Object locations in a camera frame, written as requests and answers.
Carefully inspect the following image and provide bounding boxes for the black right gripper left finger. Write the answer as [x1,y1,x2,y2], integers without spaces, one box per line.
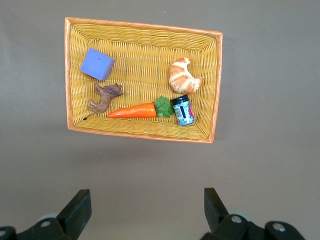
[29,188,93,240]

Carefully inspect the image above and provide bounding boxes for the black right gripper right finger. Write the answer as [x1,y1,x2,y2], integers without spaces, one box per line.
[199,187,255,240]

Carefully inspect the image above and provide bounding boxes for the small blue printed can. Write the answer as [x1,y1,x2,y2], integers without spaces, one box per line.
[170,94,196,127]

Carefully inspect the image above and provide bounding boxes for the orange toy carrot green leaves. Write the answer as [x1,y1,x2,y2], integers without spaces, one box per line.
[106,95,176,120]

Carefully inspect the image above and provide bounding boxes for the brown toy lion figure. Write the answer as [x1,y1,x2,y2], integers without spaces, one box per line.
[84,82,125,121]

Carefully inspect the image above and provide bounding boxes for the toy croissant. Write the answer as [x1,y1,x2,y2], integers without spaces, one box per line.
[168,57,205,95]

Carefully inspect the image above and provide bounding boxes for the purple foam cube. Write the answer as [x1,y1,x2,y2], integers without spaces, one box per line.
[79,47,117,82]

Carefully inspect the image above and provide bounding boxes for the yellow wicker tray orange rim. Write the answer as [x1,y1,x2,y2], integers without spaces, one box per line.
[64,16,224,144]

